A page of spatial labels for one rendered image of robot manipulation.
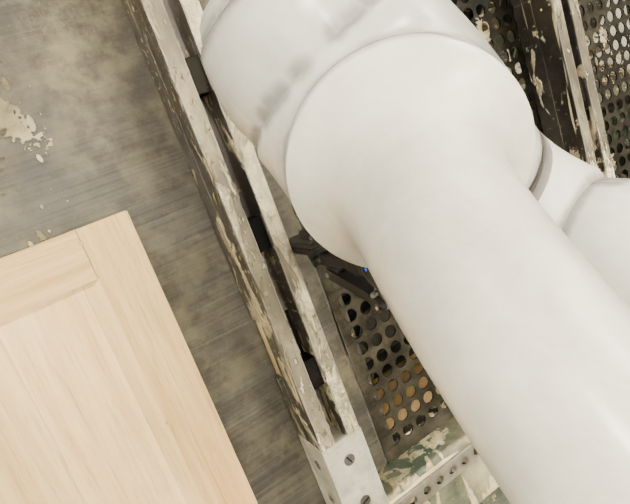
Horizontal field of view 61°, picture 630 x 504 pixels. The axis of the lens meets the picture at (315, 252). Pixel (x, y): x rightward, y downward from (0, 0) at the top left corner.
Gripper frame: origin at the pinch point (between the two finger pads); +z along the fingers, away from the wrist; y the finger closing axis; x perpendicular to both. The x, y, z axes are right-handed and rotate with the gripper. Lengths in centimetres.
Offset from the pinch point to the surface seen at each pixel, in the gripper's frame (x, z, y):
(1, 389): 34.8, 6.8, -1.5
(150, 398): 22.4, 6.8, -10.1
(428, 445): -10.0, 6.6, -38.0
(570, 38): -56, 2, 11
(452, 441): -12.8, 4.2, -38.0
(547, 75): -52, 5, 7
